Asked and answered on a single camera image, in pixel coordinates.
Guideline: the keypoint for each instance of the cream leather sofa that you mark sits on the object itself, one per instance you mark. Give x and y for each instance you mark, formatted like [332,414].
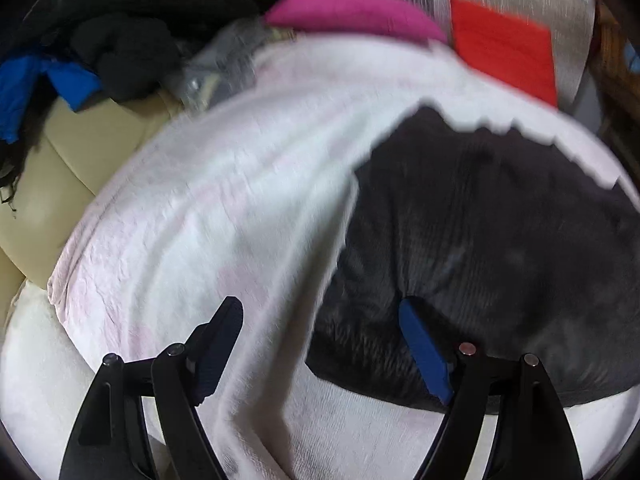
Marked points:
[71,158]

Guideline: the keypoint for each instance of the grey garment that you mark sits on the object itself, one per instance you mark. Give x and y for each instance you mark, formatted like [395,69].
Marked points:
[225,67]

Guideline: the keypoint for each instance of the magenta pillow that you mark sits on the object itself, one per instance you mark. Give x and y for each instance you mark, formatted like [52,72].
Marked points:
[399,19]

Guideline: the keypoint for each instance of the black puffer coat pile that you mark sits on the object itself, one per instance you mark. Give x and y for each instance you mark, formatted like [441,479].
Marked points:
[130,45]

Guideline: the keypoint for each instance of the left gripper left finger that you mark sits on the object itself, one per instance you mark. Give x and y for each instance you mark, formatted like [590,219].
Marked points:
[110,439]

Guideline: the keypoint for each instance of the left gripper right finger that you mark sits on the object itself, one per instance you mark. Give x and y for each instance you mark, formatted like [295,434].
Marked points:
[532,438]

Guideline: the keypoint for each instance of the red pillow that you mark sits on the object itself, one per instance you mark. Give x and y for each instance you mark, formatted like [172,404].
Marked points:
[516,51]

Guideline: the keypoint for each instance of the blue jacket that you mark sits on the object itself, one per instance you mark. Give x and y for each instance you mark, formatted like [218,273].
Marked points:
[74,85]

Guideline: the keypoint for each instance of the white pink bed blanket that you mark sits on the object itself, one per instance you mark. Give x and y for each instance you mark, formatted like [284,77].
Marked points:
[251,200]

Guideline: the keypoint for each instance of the wicker basket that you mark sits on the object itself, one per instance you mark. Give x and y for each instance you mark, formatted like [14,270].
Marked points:
[618,64]

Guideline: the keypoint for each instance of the black quilted jacket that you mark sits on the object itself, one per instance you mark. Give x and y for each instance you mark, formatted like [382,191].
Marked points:
[501,241]

